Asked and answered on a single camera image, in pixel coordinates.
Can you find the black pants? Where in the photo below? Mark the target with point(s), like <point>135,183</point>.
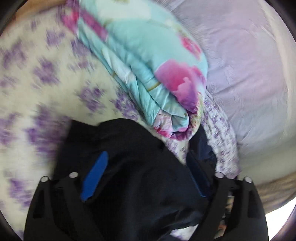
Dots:
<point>144,192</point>

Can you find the purple floral bed sheet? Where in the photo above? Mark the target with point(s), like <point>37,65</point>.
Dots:
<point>47,78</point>

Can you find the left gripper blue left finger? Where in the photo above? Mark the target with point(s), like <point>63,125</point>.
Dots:
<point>93,177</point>

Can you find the folded floral teal quilt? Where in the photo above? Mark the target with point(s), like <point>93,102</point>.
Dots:
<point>151,55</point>

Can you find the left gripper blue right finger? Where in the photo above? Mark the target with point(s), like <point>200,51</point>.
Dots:
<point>198,173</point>

